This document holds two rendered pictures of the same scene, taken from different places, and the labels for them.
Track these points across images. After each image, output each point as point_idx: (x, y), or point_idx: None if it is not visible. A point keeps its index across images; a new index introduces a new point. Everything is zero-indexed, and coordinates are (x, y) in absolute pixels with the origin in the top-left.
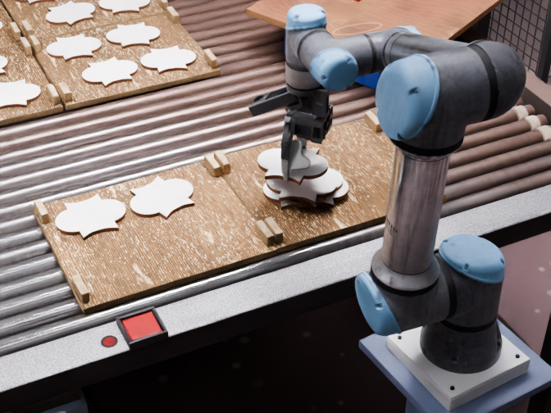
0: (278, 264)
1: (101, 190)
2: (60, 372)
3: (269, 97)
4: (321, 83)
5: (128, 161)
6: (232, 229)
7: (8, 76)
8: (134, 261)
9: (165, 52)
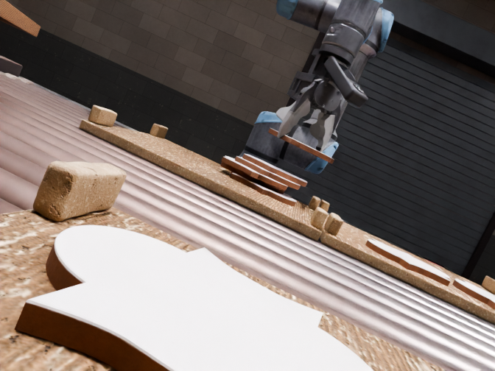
0: None
1: (492, 311)
2: None
3: (355, 80)
4: (362, 43)
5: (447, 315)
6: (343, 225)
7: None
8: (442, 271)
9: (188, 338)
